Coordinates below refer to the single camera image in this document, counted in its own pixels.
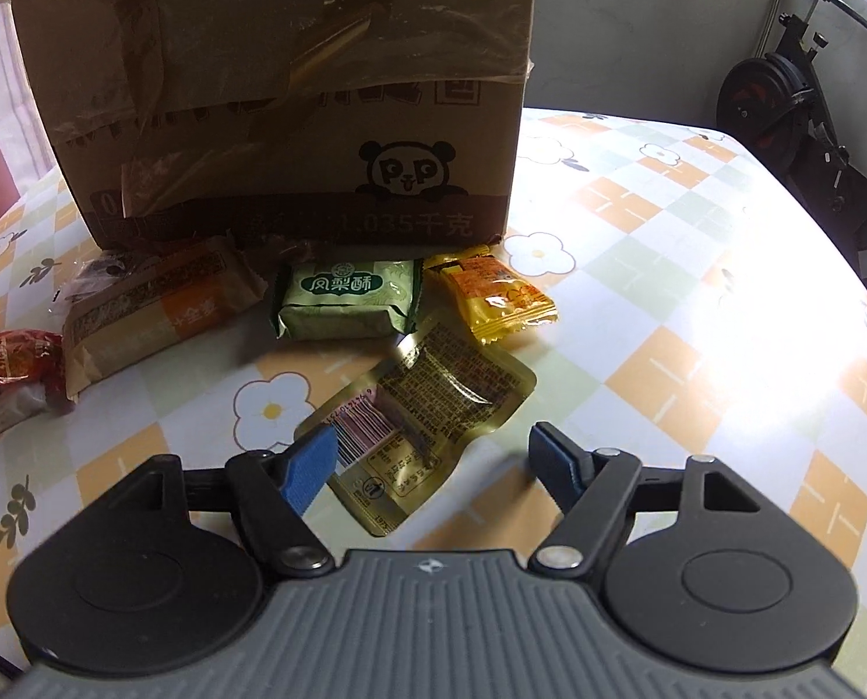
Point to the gold foil snack packet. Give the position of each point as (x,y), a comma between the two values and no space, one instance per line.
(433,386)

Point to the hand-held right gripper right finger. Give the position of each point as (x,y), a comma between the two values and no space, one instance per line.
(557,466)

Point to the green pastry packet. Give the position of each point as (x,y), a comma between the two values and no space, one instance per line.
(346,298)

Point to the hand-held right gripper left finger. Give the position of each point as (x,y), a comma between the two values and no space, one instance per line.
(310,470)

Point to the brown orange bread packet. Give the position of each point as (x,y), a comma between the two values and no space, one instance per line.
(135,320)

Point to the black exercise bike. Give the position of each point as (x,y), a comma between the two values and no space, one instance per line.
(776,95)

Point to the clear snack wrapper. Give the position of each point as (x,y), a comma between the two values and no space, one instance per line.
(102,273)

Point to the small red snack packet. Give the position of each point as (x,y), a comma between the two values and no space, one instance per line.
(11,358)

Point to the brown cardboard box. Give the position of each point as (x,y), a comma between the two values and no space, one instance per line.
(259,87)

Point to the yellow orange snack packet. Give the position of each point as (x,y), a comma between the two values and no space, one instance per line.
(499,298)

